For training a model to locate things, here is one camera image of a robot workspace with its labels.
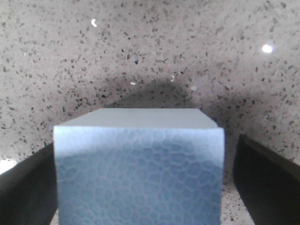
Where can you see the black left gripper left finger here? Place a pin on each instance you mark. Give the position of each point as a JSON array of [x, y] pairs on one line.
[[28, 191]]

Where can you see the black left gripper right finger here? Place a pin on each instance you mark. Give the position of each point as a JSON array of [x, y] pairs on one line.
[[268, 184]]

